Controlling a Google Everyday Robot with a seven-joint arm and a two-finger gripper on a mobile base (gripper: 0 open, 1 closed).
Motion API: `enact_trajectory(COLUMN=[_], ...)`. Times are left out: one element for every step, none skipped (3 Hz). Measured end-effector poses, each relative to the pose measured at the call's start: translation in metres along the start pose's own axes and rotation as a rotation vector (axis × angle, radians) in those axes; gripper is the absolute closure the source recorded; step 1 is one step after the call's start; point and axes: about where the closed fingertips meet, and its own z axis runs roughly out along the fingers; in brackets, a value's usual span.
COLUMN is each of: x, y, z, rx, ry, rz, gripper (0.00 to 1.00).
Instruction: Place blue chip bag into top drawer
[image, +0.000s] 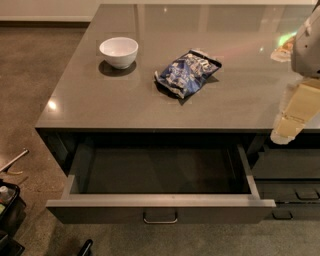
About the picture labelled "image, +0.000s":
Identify metal rod on floor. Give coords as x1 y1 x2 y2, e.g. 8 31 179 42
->
0 149 29 173

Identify black bin with items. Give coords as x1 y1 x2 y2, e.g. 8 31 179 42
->
0 182 25 256

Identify metal drawer handle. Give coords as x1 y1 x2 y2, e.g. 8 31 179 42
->
142 212 178 225

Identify black object bottom edge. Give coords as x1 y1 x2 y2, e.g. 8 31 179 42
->
77 239 93 256

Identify open grey top drawer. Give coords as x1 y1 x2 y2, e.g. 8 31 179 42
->
47 144 276 224

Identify blue chip bag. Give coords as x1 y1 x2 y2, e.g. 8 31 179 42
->
154 49 222 99

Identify closed lower right drawer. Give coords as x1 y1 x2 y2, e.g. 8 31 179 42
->
256 178 320 221

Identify white ceramic bowl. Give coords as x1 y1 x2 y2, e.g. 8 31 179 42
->
99 37 139 69

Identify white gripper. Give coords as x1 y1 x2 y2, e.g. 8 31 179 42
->
270 5 320 145

